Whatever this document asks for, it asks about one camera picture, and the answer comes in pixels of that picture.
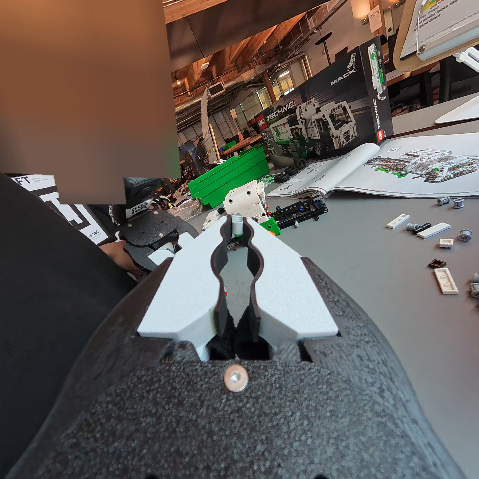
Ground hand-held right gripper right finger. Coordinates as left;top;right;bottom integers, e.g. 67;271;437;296
245;216;340;361

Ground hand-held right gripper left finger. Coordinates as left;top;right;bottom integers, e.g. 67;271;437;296
136;215;230;362

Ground white lego truck model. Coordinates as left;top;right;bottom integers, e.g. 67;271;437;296
203;179;329;240

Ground lego instruction booklet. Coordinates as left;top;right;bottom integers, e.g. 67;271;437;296
265;134;479;200

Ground white lego tile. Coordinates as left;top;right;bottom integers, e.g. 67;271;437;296
417;223;452;239

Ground black lego set box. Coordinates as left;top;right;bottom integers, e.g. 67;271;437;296
254;35;394;168

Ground person's left hand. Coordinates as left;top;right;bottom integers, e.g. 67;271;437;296
98;241;147;280

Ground clear plastic bag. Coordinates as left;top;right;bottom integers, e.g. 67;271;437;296
163;187;206;222

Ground green plastic bin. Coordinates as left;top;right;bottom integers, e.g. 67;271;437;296
187;145;271;209

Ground black white printed sign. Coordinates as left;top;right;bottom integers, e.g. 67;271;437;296
7;173;126;245

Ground person's dark clothing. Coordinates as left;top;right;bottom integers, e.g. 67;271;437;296
0;173;140;479

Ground white stand base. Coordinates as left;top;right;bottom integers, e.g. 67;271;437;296
435;100;479;125

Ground instruction sheet on clipboard stand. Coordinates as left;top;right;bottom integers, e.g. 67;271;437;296
393;0;479;72

